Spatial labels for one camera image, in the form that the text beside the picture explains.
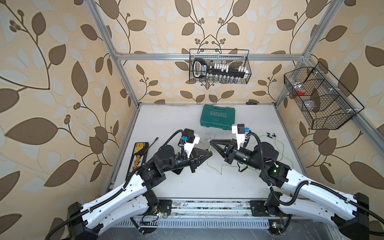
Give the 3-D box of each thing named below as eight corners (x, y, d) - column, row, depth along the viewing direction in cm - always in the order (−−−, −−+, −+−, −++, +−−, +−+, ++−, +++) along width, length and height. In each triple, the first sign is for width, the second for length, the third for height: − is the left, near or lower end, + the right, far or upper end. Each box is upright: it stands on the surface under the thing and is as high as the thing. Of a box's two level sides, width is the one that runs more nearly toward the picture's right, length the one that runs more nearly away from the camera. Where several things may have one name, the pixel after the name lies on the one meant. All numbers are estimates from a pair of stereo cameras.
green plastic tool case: (198, 125, 109) (198, 121, 105) (203, 107, 121) (203, 103, 117) (233, 131, 106) (234, 127, 102) (234, 111, 118) (235, 107, 114)
